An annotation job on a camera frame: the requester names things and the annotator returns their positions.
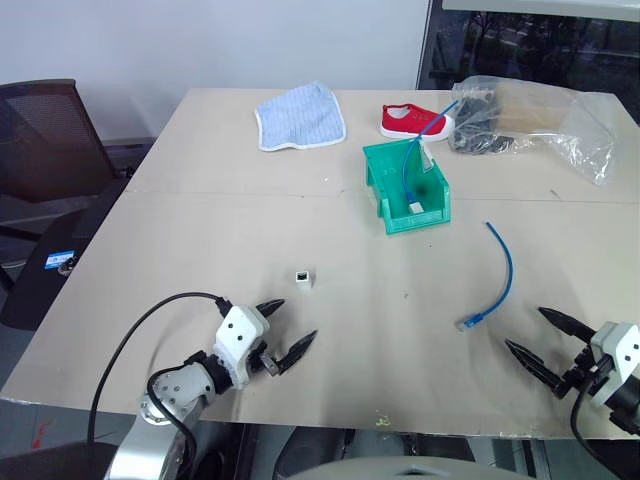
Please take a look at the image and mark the black mesh office chair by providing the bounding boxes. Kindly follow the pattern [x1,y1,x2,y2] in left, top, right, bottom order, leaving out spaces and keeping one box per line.
[0,78,154,332]

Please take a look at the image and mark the light blue striped cloth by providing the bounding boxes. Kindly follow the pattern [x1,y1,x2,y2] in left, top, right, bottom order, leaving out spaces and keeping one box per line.
[254,79,348,153]

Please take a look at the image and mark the green plastic storage bin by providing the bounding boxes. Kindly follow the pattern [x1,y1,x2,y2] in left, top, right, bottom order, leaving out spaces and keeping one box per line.
[361,139,452,237]

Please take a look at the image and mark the black items in bag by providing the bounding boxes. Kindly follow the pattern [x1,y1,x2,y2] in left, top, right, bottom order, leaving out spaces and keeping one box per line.
[448,96,517,154]

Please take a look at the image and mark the grey rounded robot body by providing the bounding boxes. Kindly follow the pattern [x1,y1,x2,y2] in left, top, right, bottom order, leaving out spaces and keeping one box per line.
[282,454,539,480]

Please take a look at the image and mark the tan cardboard box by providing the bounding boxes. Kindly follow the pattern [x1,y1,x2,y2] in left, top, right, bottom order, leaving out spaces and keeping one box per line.
[493,82,572,135]

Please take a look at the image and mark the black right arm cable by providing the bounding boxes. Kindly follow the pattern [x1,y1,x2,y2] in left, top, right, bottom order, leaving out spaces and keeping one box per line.
[569,370,601,442]

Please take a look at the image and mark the short blue Ethernet cable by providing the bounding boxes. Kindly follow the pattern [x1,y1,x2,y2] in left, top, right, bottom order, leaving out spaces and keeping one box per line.
[453,221,516,332]

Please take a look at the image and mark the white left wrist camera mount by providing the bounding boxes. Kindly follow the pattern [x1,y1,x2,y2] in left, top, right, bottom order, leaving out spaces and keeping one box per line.
[213,304,272,390]

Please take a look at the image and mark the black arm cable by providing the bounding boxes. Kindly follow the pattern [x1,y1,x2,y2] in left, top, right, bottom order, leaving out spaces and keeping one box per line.
[569,370,601,442]
[87,292,235,471]

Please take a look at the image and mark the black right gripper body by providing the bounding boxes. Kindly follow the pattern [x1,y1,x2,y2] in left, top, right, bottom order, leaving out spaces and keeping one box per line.
[552,343,614,401]

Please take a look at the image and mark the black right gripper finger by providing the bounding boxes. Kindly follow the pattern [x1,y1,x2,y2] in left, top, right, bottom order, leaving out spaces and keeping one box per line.
[537,306,598,342]
[504,338,565,397]

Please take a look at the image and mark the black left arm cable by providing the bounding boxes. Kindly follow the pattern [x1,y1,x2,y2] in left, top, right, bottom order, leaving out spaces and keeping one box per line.
[87,292,235,471]

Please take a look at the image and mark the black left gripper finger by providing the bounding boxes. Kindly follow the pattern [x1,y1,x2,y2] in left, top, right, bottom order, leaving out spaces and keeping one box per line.
[254,298,287,318]
[274,329,319,377]

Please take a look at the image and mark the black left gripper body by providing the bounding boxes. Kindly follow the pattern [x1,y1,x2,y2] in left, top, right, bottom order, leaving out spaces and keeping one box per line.
[246,341,287,379]

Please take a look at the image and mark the dark glass window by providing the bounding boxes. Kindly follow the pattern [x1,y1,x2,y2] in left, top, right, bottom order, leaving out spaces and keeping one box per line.
[416,0,640,126]

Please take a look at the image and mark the clear plastic bag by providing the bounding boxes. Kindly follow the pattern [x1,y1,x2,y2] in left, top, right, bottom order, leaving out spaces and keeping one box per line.
[446,74,617,187]

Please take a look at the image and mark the red canvas child shoe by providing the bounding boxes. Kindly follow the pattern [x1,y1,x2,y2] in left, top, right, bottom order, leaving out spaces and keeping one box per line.
[379,103,456,142]

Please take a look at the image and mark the dark rounded shape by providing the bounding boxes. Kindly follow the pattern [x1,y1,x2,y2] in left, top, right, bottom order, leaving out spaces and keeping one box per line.
[272,427,476,480]

